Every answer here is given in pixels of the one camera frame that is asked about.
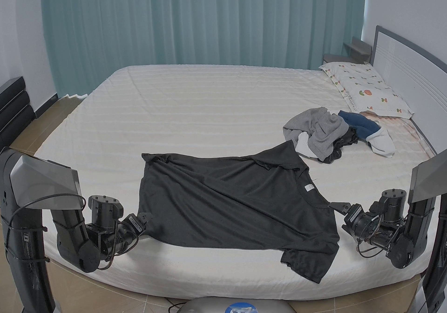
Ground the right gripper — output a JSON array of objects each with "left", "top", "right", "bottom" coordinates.
[{"left": 328, "top": 201, "right": 395, "bottom": 251}]

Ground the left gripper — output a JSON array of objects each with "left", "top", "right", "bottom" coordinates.
[{"left": 101, "top": 212, "right": 153, "bottom": 256}]

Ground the black T-shirt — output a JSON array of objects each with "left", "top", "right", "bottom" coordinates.
[{"left": 137, "top": 140, "right": 341, "bottom": 284}]

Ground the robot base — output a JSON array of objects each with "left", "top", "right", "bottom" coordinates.
[{"left": 176, "top": 297, "right": 292, "bottom": 313}]

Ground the pile of clothes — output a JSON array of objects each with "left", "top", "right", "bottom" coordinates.
[{"left": 282, "top": 107, "right": 396, "bottom": 165}]

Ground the bed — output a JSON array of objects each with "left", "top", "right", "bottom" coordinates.
[{"left": 9, "top": 25, "right": 447, "bottom": 302}]

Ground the white printed pillow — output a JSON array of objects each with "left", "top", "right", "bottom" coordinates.
[{"left": 318, "top": 62, "right": 415, "bottom": 120}]

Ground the grey bedside table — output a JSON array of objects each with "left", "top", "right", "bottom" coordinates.
[{"left": 323, "top": 37, "right": 372, "bottom": 65}]

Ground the black chest of drawers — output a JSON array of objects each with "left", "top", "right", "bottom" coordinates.
[{"left": 0, "top": 76, "right": 35, "bottom": 153}]

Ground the blue-green curtain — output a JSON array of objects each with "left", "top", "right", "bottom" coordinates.
[{"left": 41, "top": 0, "right": 366, "bottom": 99}]

